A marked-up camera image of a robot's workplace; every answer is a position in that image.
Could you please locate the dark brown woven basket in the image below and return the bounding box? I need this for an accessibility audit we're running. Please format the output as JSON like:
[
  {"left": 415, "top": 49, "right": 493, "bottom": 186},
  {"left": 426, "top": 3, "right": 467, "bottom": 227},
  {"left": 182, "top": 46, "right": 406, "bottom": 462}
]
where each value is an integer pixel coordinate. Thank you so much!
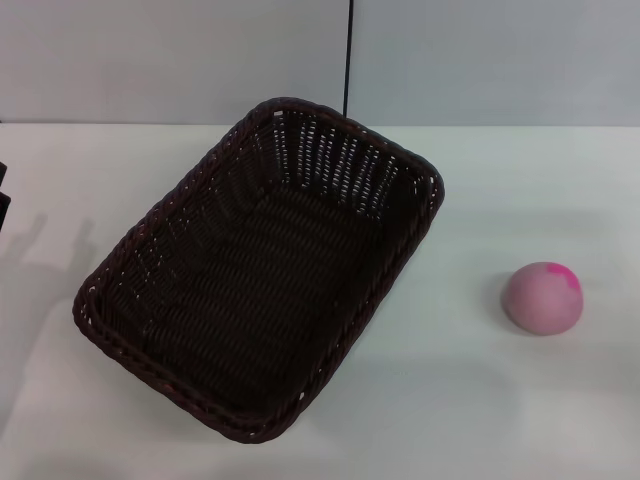
[{"left": 71, "top": 97, "right": 446, "bottom": 444}]

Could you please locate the pink round peach toy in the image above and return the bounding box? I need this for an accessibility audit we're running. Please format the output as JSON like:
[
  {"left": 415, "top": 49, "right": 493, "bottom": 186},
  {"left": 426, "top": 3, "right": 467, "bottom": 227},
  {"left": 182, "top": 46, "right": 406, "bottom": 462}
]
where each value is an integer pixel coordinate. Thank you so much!
[{"left": 501, "top": 259, "right": 585, "bottom": 337}]

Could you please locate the black vertical cable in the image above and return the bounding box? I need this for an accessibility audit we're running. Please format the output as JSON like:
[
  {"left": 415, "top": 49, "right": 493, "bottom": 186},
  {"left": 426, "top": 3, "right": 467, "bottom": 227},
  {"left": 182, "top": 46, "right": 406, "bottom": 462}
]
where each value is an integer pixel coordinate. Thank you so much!
[{"left": 342, "top": 0, "right": 358, "bottom": 119}]

